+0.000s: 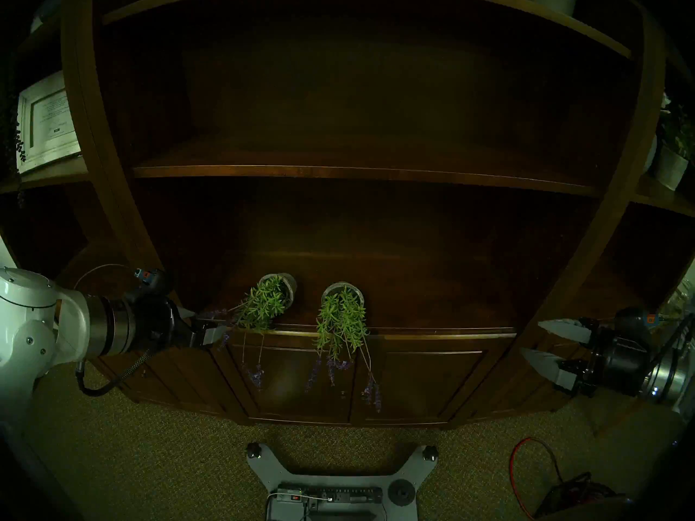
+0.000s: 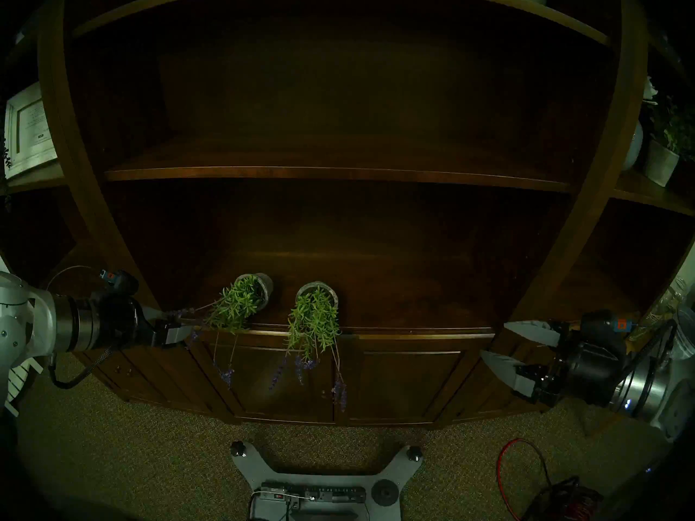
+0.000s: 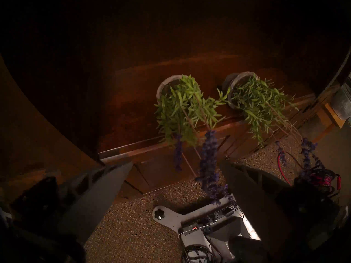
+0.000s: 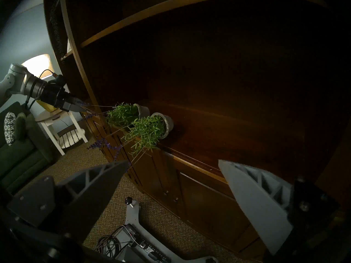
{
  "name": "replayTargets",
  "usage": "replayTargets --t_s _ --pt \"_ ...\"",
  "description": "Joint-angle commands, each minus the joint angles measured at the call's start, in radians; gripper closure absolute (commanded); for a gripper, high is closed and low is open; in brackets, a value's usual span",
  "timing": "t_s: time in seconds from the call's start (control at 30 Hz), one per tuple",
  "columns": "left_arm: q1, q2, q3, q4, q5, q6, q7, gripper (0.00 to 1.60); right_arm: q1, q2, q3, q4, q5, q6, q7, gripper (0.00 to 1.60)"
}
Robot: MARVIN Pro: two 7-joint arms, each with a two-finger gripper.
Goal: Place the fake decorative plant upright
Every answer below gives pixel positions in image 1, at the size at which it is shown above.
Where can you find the grey power strip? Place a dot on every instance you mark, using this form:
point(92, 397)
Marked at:
point(347, 494)

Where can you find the dark wooden bookcase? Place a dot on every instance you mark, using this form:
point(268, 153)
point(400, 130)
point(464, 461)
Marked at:
point(380, 227)

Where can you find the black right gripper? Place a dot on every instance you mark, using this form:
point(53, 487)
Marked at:
point(619, 357)

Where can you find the green plant in white pot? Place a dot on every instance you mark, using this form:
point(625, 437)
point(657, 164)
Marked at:
point(670, 167)

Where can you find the dark trailing plant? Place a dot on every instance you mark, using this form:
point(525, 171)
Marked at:
point(19, 145)

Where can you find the potted fake lavender plant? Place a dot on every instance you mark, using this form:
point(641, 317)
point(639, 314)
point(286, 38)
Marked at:
point(339, 319)
point(266, 305)

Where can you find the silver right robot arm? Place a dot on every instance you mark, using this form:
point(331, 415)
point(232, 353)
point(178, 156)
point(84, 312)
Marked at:
point(665, 370)

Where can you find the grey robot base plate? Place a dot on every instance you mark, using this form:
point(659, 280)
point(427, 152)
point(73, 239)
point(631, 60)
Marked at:
point(336, 479)

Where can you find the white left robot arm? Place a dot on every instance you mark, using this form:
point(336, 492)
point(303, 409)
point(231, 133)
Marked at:
point(32, 319)

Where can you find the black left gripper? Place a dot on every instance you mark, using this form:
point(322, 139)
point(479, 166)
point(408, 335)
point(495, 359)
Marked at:
point(157, 322)

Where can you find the white framed certificate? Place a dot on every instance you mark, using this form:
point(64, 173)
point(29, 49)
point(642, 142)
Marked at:
point(49, 124)

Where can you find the clear glass jar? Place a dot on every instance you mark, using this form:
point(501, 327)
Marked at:
point(683, 300)

